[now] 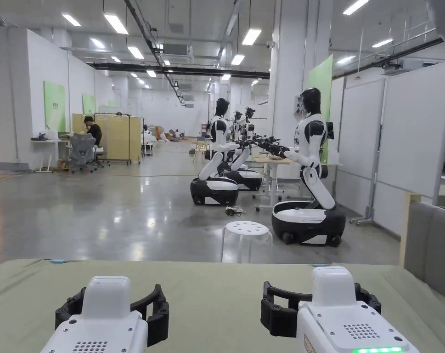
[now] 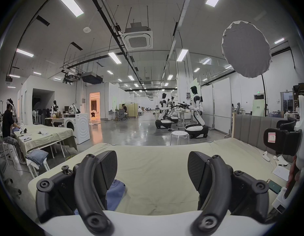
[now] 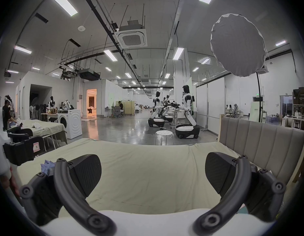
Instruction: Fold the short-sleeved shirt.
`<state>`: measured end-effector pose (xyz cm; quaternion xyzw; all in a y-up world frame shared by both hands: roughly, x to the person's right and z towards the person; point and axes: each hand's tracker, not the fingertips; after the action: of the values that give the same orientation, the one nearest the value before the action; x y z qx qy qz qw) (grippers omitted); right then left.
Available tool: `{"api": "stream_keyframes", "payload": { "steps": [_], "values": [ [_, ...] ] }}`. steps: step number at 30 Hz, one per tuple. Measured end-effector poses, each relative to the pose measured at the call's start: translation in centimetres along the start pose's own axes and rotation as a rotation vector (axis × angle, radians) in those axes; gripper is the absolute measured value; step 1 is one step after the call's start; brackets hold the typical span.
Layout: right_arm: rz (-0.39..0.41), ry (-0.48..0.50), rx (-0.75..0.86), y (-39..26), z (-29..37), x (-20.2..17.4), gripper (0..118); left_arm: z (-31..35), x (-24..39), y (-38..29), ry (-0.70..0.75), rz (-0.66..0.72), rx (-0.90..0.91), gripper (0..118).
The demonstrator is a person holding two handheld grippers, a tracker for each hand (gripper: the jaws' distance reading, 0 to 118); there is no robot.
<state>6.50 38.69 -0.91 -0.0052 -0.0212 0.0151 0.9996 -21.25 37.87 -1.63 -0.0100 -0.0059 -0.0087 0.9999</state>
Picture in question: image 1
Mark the yellow folding screen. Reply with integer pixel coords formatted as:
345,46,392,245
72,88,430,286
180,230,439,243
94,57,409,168
72,113,142,165

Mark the grey padded headboard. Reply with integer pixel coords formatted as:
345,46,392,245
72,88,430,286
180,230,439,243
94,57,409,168
400,192,445,295

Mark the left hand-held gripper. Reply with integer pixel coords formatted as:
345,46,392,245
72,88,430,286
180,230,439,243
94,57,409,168
40,275,170,353

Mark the white round plastic stool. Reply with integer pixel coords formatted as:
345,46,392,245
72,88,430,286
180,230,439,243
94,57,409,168
221,220,274,264

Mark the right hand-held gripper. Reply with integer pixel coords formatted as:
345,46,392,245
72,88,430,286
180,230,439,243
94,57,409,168
260,266,420,353

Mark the grey office chair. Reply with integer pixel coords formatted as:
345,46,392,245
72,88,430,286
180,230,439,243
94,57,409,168
68,133,105,174

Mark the white desk with clutter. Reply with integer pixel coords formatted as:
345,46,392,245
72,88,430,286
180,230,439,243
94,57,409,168
30,129,73,173

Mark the bed with pale green sheet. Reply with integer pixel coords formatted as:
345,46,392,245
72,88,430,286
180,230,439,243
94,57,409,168
0,258,445,353

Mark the white-legged table with clutter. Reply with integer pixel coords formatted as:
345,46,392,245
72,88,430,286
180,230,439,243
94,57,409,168
251,152,344,213

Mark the small wooden table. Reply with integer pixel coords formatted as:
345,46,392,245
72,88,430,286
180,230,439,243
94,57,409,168
192,141,213,163

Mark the white and black humanoid robot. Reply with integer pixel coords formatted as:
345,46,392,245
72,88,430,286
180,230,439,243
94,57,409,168
191,98,250,206
271,87,347,246
225,106,264,192

